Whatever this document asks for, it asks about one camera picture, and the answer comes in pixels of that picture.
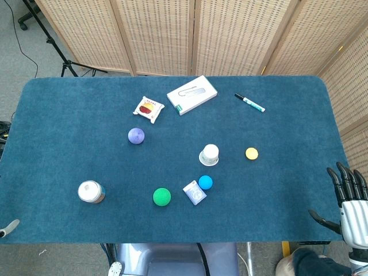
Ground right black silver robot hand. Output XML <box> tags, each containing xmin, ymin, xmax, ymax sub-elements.
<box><xmin>308</xmin><ymin>162</ymin><xmax>368</xmax><ymax>251</ymax></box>

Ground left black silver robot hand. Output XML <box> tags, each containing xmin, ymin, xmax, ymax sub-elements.
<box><xmin>0</xmin><ymin>218</ymin><xmax>20</xmax><ymax>239</ymax></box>

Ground white paper cup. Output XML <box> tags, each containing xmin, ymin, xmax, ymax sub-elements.
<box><xmin>198</xmin><ymin>144</ymin><xmax>220</xmax><ymax>167</ymax></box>

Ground black chair leg with caster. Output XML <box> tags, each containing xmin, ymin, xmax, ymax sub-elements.
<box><xmin>17</xmin><ymin>3</ymin><xmax>41</xmax><ymax>31</ymax></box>

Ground person leg in jeans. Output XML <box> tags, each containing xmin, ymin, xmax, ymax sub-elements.
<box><xmin>275</xmin><ymin>247</ymin><xmax>353</xmax><ymax>276</ymax></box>

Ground white lidded jar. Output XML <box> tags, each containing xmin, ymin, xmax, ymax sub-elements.
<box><xmin>77</xmin><ymin>180</ymin><xmax>106</xmax><ymax>204</ymax></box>

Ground blue carpet table mat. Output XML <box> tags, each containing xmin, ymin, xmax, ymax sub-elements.
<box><xmin>0</xmin><ymin>75</ymin><xmax>363</xmax><ymax>245</ymax></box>

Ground white table leg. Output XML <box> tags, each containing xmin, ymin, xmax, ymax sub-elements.
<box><xmin>246</xmin><ymin>242</ymin><xmax>255</xmax><ymax>276</ymax></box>

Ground white round flange plate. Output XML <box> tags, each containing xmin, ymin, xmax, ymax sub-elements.
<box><xmin>108</xmin><ymin>260</ymin><xmax>124</xmax><ymax>276</ymax></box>

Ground blue foam ball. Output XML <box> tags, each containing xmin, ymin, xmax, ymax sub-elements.
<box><xmin>198</xmin><ymin>175</ymin><xmax>214</xmax><ymax>190</ymax></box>

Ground green foam ball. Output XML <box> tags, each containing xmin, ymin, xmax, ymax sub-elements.
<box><xmin>152</xmin><ymin>187</ymin><xmax>172</xmax><ymax>206</ymax></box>

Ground white green marker pen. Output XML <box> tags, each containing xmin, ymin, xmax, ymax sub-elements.
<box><xmin>234</xmin><ymin>93</ymin><xmax>266</xmax><ymax>113</ymax></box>

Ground purple foam ball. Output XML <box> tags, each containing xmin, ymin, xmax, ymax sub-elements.
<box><xmin>128</xmin><ymin>127</ymin><xmax>145</xmax><ymax>144</ymax></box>

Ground small blue white packet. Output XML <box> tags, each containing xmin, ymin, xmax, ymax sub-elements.
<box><xmin>182</xmin><ymin>180</ymin><xmax>208</xmax><ymax>206</ymax></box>

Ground blue-grey robot torso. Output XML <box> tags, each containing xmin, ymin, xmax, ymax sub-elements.
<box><xmin>117</xmin><ymin>243</ymin><xmax>239</xmax><ymax>276</ymax></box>

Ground black tripod stand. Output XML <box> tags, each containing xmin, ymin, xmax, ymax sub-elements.
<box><xmin>22</xmin><ymin>0</ymin><xmax>109</xmax><ymax>78</ymax></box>

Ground red yellow snack packet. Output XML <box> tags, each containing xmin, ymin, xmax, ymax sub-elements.
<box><xmin>132</xmin><ymin>95</ymin><xmax>165</xmax><ymax>125</ymax></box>

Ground white box with green label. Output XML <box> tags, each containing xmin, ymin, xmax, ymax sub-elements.
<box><xmin>166</xmin><ymin>75</ymin><xmax>218</xmax><ymax>116</ymax></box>

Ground wicker folding screen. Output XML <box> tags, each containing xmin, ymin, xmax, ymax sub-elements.
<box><xmin>34</xmin><ymin>0</ymin><xmax>368</xmax><ymax>185</ymax></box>

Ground black cable bundle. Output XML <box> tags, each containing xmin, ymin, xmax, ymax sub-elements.
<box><xmin>0</xmin><ymin>120</ymin><xmax>13</xmax><ymax>150</ymax></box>

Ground blue cables under table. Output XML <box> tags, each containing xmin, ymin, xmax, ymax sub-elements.
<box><xmin>99</xmin><ymin>243</ymin><xmax>117</xmax><ymax>267</ymax></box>

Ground black cable on torso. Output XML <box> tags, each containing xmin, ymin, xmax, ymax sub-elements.
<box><xmin>196</xmin><ymin>243</ymin><xmax>210</xmax><ymax>276</ymax></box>

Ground thin black floor cable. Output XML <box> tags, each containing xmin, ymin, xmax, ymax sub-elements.
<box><xmin>4</xmin><ymin>0</ymin><xmax>39</xmax><ymax>79</ymax></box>

